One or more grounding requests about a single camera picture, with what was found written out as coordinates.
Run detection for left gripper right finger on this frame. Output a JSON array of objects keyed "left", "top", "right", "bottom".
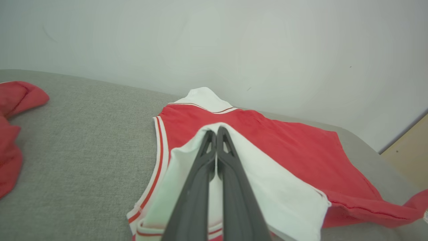
[{"left": 217, "top": 126, "right": 272, "bottom": 241}]

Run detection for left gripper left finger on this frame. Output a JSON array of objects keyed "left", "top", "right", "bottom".
[{"left": 162, "top": 130, "right": 217, "bottom": 241}]

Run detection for red basketball jersey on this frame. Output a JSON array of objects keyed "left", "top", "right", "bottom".
[{"left": 126, "top": 87, "right": 428, "bottom": 241}]

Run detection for plain red shorts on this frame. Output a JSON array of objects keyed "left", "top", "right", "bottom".
[{"left": 0, "top": 81, "right": 50, "bottom": 199}]

